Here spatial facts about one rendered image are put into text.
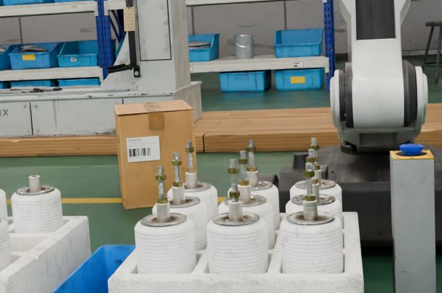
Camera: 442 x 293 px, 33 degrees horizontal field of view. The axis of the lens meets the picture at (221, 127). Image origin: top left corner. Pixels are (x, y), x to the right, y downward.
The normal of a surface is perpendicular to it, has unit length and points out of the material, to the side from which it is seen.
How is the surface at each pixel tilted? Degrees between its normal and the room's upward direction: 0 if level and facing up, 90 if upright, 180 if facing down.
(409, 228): 90
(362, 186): 46
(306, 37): 86
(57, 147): 90
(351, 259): 0
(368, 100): 94
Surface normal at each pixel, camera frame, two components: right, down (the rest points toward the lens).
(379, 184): -0.18, -0.58
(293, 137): -0.18, 0.15
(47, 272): 0.98, -0.03
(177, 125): 0.14, 0.13
